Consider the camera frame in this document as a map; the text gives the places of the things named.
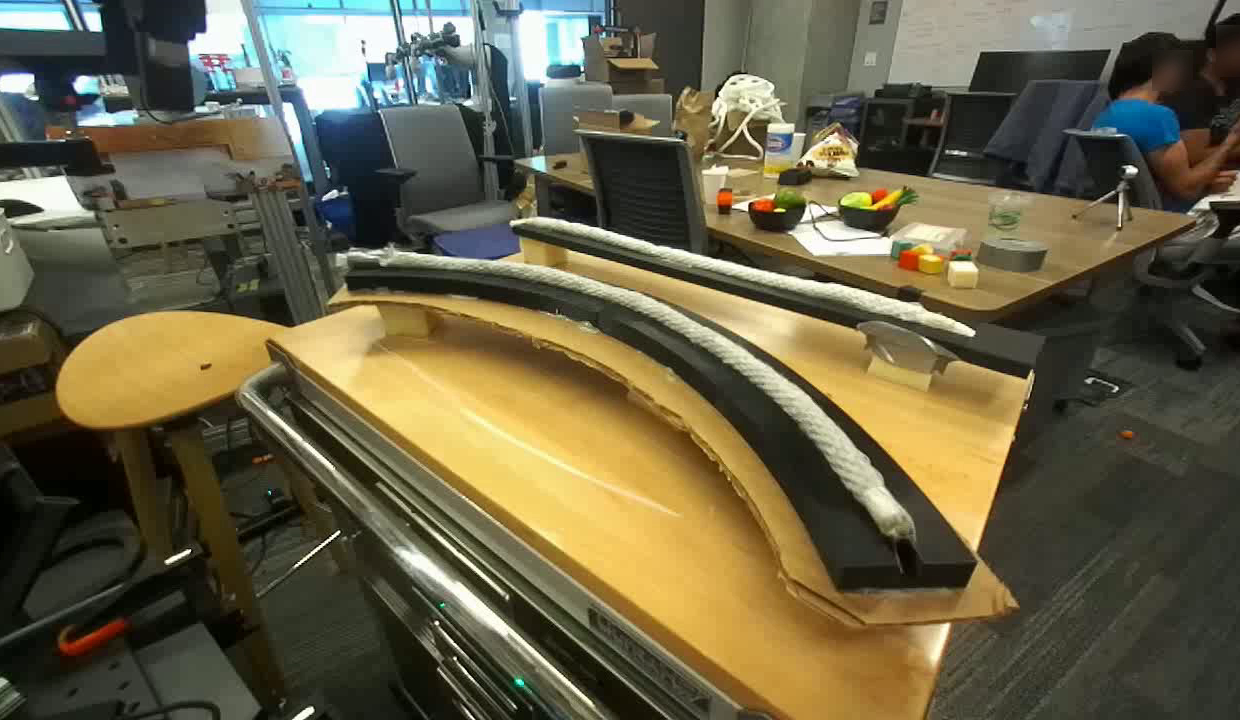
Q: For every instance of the cream cube block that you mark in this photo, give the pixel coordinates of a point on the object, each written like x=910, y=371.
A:
x=961, y=273

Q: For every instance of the clear plastic box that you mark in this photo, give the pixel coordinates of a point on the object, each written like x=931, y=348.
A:
x=931, y=238

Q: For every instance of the straight black foam board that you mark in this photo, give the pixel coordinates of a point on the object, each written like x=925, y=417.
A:
x=1004, y=348

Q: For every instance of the silver metal support bracket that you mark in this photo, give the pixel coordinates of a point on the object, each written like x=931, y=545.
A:
x=906, y=348

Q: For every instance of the white plastic bottle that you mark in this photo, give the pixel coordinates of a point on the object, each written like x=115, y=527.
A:
x=781, y=144

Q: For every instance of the grey duct tape roll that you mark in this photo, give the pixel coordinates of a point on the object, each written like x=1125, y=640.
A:
x=1014, y=252

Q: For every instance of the aluminium extrusion frame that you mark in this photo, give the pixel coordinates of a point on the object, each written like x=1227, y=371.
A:
x=182, y=222

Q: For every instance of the round wooden stool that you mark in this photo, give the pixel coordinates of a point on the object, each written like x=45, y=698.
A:
x=153, y=366

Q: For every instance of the chair draped with blue jacket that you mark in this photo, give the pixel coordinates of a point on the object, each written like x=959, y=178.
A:
x=1044, y=124

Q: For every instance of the grey office chair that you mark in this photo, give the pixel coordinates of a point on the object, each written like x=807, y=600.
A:
x=434, y=162

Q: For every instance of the black computer monitor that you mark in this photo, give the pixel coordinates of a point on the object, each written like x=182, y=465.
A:
x=1043, y=71

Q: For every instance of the person in blue shirt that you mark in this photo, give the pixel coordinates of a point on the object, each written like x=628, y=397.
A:
x=1144, y=122

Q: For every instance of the red cube block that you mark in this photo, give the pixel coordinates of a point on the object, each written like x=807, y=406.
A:
x=910, y=263

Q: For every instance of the yellow cube block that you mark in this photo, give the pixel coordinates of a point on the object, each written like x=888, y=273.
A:
x=934, y=267

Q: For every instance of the small white tripod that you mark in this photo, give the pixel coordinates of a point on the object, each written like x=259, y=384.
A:
x=1123, y=186

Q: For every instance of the clear plastic cup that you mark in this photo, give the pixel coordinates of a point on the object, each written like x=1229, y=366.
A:
x=1004, y=213

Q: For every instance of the wooden office table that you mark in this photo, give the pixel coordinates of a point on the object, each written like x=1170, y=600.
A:
x=1087, y=235

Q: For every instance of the dark blue office chair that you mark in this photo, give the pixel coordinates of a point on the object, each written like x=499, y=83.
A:
x=354, y=162

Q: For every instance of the white plastic bag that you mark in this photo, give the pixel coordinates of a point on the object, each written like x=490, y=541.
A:
x=835, y=148

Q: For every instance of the white equipment box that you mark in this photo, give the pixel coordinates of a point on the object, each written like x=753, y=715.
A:
x=0, y=263

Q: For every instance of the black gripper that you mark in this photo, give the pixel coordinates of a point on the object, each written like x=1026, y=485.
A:
x=158, y=54

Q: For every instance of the curved black foam board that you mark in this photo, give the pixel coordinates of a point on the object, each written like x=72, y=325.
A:
x=866, y=559

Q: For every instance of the curved cardboard base sheet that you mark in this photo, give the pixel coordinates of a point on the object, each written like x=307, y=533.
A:
x=914, y=604

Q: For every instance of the white paper sheets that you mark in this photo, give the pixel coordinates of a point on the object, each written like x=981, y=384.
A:
x=835, y=241

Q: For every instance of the dark bowl of fruit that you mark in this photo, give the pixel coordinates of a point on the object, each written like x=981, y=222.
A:
x=778, y=213
x=870, y=209

